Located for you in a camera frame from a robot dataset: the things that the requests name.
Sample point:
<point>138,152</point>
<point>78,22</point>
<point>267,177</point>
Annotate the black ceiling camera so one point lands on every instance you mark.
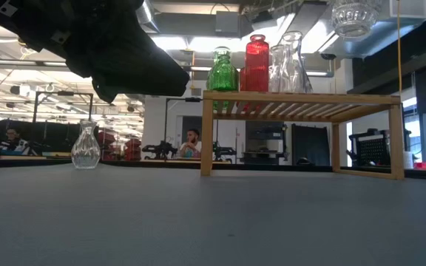
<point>327,56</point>

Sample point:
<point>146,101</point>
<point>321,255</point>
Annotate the red cup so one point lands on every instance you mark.
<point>242,79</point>

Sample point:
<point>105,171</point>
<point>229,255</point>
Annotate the grey ceiling box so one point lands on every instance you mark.
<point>227,21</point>

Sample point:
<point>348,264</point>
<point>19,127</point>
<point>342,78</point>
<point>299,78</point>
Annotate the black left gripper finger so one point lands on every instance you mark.
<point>142,70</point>
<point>106,96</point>

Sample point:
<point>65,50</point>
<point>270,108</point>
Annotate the background black robot arm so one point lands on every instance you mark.
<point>161,149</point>
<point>222,151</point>

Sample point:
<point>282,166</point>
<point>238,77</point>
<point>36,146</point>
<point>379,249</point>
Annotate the black pegboard cart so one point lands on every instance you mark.
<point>370,147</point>

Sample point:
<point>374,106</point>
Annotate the small clear ribbed glass vase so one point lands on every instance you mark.
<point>85,147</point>

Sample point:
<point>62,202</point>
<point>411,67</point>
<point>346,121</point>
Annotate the red crates stack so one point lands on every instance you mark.
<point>133,147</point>

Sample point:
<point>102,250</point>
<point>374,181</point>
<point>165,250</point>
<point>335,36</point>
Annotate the person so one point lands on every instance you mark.
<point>13,138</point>
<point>191,144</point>

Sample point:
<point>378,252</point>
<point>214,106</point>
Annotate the red cylindrical glass bottle vase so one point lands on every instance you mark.
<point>256,63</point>

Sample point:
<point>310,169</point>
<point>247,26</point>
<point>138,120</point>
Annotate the clear diamond-cut glass vase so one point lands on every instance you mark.
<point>354,18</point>

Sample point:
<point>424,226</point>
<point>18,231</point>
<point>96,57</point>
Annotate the clear glass carafe vase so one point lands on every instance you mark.
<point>276,70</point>
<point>294,66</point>

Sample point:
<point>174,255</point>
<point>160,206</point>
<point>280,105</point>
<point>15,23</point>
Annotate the wooden slatted shelf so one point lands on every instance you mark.
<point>207,140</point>

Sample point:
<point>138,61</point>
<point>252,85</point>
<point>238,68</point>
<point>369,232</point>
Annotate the black metal stand frame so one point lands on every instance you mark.
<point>192,99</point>

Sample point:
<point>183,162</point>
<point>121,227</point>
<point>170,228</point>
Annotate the silver ventilation duct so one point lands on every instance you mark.
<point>148,18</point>

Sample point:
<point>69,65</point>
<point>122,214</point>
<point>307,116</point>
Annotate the white ceiling box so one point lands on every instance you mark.
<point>409,9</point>

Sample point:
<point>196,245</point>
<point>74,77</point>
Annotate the dark curtain panel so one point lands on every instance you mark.
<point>311,144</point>

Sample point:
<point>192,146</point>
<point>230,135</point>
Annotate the green ribbed glass vase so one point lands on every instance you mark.
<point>222,74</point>

